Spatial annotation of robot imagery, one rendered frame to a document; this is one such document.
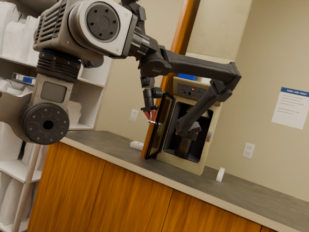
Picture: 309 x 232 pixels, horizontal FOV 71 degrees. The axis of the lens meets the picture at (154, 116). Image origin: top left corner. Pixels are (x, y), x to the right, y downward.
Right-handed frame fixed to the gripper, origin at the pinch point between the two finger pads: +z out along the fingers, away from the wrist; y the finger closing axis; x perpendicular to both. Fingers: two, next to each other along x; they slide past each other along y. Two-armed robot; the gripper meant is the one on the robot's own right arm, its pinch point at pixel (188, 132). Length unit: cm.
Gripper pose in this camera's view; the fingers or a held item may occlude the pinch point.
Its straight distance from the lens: 146.5
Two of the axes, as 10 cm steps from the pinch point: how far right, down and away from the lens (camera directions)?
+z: 2.9, 1.1, 9.5
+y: -9.1, -2.8, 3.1
